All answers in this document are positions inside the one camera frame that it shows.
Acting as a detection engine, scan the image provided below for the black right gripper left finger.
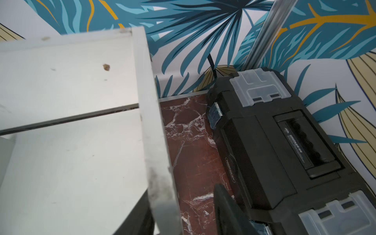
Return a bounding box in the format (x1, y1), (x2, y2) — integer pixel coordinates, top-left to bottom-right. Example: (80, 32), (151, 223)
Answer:
(114, 190), (155, 235)

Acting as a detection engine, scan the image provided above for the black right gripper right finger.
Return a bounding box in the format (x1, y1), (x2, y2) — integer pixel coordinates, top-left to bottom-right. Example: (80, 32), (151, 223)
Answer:
(213, 184), (259, 235)

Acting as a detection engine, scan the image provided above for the white wooden bookshelf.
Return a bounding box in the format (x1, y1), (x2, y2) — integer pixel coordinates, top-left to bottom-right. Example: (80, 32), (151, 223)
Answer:
(1, 27), (183, 235)

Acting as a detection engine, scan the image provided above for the black plastic toolbox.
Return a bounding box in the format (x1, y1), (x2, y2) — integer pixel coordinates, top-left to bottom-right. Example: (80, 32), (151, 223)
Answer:
(207, 68), (376, 235)

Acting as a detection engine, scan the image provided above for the right aluminium corner post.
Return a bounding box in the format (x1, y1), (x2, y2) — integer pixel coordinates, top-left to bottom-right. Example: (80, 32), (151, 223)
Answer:
(241, 0), (297, 71)

